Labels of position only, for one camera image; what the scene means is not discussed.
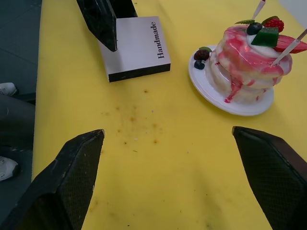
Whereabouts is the dark raspberry beside cake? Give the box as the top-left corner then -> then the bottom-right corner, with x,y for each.
193,49 -> 211,61

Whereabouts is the white sneaker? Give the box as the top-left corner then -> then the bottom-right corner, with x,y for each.
0,82 -> 19,97
0,156 -> 20,182

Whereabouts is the red raspberry cake topping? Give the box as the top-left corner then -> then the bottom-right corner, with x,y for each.
263,18 -> 285,33

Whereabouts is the blueberry cake topping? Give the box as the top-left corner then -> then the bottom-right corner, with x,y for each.
247,22 -> 263,36

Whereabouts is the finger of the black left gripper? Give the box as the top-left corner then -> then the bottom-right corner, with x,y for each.
109,0 -> 139,19
76,0 -> 118,52

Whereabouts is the pink glazed layered cake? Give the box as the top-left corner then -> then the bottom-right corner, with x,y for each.
208,23 -> 294,104

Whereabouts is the grey trouser leg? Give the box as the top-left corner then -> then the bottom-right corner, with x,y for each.
0,93 -> 36,147

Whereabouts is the white round plate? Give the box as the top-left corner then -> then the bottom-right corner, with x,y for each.
188,45 -> 275,117

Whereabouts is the red strawberry slice topping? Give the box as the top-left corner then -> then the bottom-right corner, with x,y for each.
273,34 -> 307,55

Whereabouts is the white candle with red tip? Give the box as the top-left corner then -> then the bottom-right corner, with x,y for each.
251,0 -> 267,21
272,28 -> 307,67

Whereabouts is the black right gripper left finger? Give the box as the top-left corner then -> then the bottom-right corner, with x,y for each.
0,129 -> 106,230

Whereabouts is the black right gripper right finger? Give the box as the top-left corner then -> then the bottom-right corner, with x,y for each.
231,126 -> 307,230

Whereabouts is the white Handmade matchbox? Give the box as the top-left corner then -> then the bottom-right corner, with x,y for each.
99,16 -> 172,83

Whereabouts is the green jelly cube topping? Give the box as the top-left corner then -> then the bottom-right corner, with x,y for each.
250,27 -> 280,47

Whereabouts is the yellow table cover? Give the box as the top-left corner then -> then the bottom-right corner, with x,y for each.
31,0 -> 307,230

